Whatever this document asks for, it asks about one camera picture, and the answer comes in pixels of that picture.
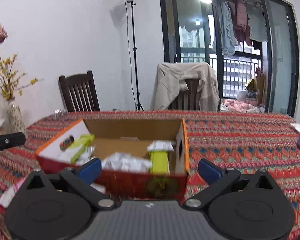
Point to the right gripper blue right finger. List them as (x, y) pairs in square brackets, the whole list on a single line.
[(209, 172)]

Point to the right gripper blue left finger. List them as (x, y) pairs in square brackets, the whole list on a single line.
[(90, 171)]

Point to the lime green snack packet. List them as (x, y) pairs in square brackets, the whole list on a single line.
[(160, 164)]

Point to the floral ceramic vase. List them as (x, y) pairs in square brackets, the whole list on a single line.
[(15, 118)]

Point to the white grey snack packet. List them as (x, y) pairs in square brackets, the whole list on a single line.
[(125, 162)]

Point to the orange cardboard box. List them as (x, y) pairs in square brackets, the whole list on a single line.
[(133, 137)]

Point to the white pink packet on table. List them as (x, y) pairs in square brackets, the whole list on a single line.
[(10, 193)]

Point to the yellow flower branches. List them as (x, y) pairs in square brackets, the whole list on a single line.
[(10, 79)]

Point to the patterned red tablecloth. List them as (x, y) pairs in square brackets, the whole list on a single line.
[(243, 141)]

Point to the pink plush pile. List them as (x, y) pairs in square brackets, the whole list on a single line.
[(238, 106)]

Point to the chair with beige jacket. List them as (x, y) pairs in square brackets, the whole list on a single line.
[(187, 100)]

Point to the dark wooden chair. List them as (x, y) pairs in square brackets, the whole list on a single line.
[(79, 92)]

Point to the beige jacket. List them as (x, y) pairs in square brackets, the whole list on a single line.
[(171, 80)]

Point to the hanging light blue garment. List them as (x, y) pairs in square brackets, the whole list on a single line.
[(226, 29)]

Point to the black framed sliding door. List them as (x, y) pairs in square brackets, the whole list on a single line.
[(252, 46)]

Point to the hanging pink garment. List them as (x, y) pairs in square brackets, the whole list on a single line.
[(240, 20)]

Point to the studio light on stand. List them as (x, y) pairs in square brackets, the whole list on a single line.
[(138, 105)]

